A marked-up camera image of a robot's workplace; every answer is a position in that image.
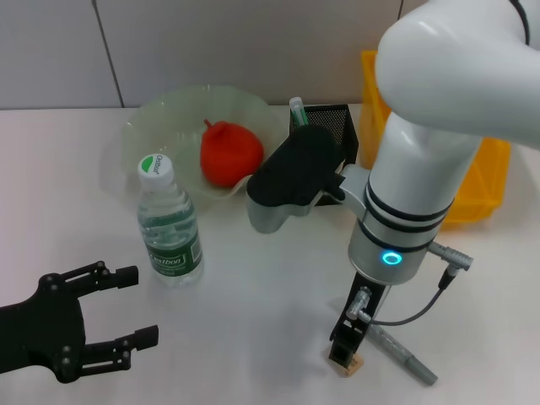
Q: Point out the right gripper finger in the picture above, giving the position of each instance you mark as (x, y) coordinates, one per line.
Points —
(341, 350)
(362, 341)

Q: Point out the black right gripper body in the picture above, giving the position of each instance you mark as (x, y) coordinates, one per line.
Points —
(365, 304)

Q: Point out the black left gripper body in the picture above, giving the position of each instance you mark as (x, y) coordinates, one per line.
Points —
(42, 333)

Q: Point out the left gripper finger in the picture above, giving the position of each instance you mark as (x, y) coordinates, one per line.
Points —
(122, 276)
(139, 337)

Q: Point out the tan eraser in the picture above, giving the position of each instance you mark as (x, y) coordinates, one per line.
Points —
(352, 370)

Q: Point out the clear water bottle green label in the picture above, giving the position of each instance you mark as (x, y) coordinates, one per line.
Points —
(169, 219)

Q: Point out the red pear-shaped toy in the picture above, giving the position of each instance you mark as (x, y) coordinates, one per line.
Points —
(230, 156)

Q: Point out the mint green utility knife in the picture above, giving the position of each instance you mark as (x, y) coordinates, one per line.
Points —
(297, 111)

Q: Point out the grey marker pen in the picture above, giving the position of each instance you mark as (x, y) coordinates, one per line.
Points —
(401, 350)

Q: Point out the pale green glass fruit plate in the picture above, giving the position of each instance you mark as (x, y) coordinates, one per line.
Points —
(177, 118)

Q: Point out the black mesh pen holder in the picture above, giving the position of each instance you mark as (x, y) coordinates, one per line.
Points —
(337, 122)

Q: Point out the yellow plastic storage bin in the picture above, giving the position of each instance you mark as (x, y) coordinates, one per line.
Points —
(481, 185)

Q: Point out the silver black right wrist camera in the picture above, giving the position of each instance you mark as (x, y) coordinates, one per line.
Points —
(295, 169)

